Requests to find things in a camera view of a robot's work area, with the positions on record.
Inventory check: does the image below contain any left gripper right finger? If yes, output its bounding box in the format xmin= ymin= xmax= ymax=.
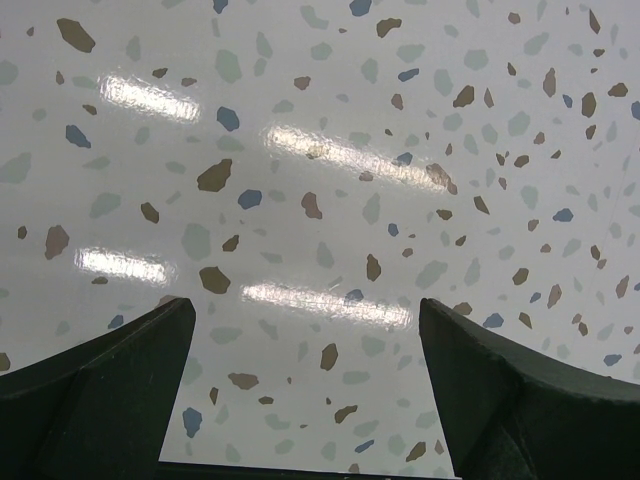
xmin=419 ymin=298 xmax=639 ymax=479

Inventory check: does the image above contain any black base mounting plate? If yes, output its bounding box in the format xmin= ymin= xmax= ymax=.
xmin=152 ymin=461 xmax=434 ymax=480

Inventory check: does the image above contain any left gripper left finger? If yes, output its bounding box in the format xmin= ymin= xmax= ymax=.
xmin=1 ymin=298 xmax=195 ymax=479

